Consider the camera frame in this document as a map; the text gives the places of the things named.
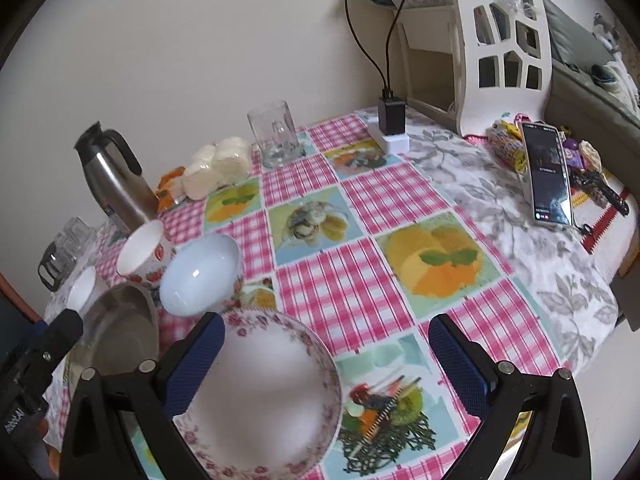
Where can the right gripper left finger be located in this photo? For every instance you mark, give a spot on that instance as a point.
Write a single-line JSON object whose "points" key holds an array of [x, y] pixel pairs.
{"points": [[96, 442]]}

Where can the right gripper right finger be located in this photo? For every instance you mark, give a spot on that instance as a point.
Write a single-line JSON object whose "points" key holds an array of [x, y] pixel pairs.
{"points": [[555, 443]]}

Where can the small white cup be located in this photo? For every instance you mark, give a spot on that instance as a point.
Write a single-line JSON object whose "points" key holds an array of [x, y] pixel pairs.
{"points": [[86, 289]]}

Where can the strawberry patterned white bowl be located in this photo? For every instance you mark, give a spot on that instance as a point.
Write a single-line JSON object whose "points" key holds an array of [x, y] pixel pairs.
{"points": [[146, 254]]}

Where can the floral rimmed white plate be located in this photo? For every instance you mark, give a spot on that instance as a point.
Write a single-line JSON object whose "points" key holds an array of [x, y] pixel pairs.
{"points": [[271, 403]]}

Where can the light blue ceramic bowl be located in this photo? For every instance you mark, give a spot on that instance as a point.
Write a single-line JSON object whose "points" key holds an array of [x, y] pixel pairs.
{"points": [[206, 275]]}

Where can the clear glass tumbler set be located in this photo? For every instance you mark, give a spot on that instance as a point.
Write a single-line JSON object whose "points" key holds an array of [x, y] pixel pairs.
{"points": [[63, 253]]}

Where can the grey floral white tablecloth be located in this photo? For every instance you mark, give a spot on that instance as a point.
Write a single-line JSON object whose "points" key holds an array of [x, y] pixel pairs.
{"points": [[577, 303]]}

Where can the stainless steel thermos jug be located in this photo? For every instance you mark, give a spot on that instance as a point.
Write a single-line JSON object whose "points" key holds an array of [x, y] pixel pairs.
{"points": [[115, 178]]}

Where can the orange snack packet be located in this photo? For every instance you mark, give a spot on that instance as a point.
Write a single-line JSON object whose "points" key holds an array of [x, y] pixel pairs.
{"points": [[170, 190]]}

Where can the red striped woven mat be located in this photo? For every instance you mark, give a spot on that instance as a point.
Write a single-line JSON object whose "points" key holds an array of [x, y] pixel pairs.
{"points": [[611, 230]]}

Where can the black keys bundle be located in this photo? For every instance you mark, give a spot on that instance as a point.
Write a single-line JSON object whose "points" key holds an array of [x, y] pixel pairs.
{"points": [[594, 185]]}

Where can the smartphone with dark screen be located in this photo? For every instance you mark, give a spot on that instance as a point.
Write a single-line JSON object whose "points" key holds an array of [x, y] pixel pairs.
{"points": [[547, 174]]}

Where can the pink checkered fruit tablecloth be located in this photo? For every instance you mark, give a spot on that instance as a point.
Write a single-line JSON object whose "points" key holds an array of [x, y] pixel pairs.
{"points": [[364, 250]]}

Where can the bag of white buns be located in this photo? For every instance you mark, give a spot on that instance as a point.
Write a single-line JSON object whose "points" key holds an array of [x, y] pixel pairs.
{"points": [[216, 166]]}

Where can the colourful candy packet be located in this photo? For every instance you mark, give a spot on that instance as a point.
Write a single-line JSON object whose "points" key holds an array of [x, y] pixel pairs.
{"points": [[507, 143]]}

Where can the white power strip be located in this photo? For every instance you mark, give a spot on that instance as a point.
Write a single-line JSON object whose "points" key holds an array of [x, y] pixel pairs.
{"points": [[390, 144]]}

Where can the clear glass mug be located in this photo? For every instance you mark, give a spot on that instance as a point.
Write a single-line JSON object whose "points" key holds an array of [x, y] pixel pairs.
{"points": [[275, 134]]}

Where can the grey sofa with cushions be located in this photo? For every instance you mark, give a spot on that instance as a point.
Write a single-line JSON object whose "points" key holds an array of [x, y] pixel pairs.
{"points": [[592, 94]]}

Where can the black power adapter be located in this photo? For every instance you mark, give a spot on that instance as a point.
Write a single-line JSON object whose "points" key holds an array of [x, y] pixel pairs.
{"points": [[391, 113]]}

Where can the white lattice shelf unit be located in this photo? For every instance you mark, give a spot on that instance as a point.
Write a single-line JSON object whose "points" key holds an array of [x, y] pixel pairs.
{"points": [[467, 63]]}

